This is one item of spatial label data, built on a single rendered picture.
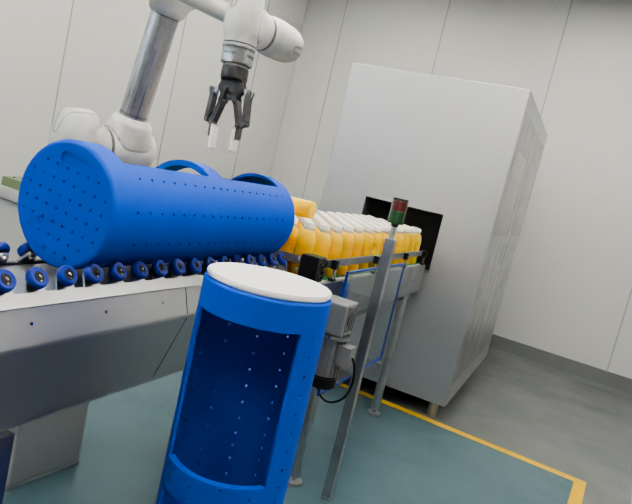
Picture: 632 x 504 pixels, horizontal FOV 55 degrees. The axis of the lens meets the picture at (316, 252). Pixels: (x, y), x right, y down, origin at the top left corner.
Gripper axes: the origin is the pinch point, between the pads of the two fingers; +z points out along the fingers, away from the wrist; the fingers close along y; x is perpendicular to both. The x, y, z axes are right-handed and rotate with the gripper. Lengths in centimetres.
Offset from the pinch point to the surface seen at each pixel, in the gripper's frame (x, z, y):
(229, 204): -0.6, 17.1, 5.9
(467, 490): 145, 132, 71
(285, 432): -32, 60, 48
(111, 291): -39, 40, 3
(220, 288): -41, 32, 32
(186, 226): -19.5, 23.8, 6.5
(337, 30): 482, -172, -194
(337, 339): 54, 58, 25
